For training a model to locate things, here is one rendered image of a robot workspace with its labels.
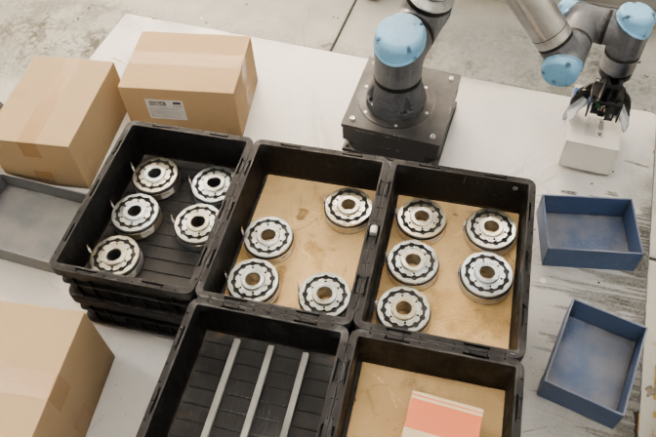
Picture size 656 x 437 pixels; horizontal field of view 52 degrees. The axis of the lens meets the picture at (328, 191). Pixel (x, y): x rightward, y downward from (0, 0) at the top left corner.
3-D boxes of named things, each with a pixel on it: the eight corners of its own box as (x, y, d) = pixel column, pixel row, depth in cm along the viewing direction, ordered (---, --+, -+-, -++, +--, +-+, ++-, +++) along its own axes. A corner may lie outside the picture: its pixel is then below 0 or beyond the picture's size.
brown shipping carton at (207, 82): (134, 130, 183) (117, 87, 171) (156, 74, 197) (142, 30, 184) (242, 137, 180) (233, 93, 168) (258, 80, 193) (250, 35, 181)
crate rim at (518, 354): (390, 165, 145) (390, 157, 143) (534, 186, 140) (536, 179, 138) (351, 333, 122) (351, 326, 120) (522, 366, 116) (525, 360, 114)
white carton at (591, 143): (566, 109, 179) (575, 84, 172) (614, 118, 176) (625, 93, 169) (557, 164, 167) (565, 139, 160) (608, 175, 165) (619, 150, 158)
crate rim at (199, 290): (257, 144, 150) (255, 138, 148) (390, 165, 145) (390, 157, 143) (194, 301, 127) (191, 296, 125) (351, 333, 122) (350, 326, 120)
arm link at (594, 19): (550, 19, 140) (604, 34, 137) (564, -12, 146) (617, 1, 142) (542, 49, 146) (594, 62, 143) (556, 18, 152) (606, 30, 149)
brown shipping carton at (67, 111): (57, 99, 192) (35, 55, 180) (130, 105, 189) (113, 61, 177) (9, 179, 174) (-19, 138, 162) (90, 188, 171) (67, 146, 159)
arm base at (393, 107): (382, 71, 178) (383, 43, 170) (435, 91, 173) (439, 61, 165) (355, 109, 170) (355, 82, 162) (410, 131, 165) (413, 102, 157)
